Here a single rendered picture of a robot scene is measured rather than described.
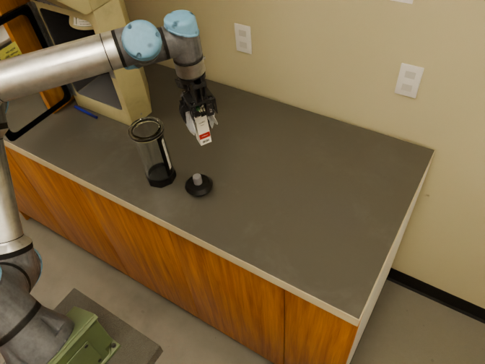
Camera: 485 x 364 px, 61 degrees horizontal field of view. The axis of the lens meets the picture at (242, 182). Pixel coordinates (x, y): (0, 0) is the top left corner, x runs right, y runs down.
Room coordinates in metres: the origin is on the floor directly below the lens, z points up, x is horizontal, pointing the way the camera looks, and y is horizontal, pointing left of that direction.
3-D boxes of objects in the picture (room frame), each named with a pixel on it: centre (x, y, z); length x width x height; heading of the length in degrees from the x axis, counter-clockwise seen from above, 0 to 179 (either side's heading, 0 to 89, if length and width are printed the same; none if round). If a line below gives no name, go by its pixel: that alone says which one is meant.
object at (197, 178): (0.92, 0.14, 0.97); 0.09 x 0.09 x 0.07
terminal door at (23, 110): (1.33, 0.75, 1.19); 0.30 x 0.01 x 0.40; 143
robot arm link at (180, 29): (0.92, 0.10, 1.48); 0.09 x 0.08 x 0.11; 105
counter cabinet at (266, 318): (1.32, 0.35, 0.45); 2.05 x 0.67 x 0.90; 53
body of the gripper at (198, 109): (0.92, 0.10, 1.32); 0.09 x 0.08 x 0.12; 22
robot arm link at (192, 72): (0.93, 0.10, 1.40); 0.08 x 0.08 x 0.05
